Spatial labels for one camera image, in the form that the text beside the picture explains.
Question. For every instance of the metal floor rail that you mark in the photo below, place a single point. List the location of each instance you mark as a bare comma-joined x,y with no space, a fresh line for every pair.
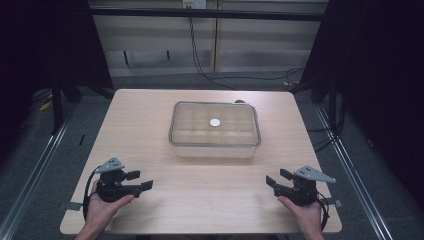
36,170
350,170

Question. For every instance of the black horizontal bar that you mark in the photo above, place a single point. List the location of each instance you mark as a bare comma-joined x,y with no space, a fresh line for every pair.
200,14

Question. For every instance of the clear plastic storage box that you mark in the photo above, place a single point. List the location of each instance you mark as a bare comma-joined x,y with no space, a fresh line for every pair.
213,151

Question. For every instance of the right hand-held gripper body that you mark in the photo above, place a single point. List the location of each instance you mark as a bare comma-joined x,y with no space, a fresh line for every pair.
301,195

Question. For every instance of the black metal stand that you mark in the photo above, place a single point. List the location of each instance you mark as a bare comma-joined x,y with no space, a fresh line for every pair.
57,106

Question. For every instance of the black curtain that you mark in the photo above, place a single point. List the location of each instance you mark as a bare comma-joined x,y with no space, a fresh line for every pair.
43,43
376,66

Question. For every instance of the small black floor item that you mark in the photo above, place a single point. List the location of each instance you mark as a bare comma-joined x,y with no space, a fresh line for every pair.
81,139

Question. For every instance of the grey tape strip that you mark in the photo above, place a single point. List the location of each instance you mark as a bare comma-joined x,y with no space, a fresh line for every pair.
334,202
71,206

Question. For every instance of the white wall socket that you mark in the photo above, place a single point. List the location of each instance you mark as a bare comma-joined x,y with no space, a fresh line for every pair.
194,3

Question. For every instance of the person's left hand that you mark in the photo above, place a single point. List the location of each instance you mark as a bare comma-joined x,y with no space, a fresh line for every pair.
100,211

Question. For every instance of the yellow floor item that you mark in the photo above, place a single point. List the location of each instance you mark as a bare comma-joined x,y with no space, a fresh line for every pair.
45,106

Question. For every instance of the person's right hand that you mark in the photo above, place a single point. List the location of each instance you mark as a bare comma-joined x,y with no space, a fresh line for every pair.
308,215

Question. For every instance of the clear box lid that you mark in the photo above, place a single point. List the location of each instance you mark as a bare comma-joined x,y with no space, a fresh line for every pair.
200,125

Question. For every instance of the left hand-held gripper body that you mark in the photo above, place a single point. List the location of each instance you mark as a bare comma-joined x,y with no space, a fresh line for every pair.
111,191

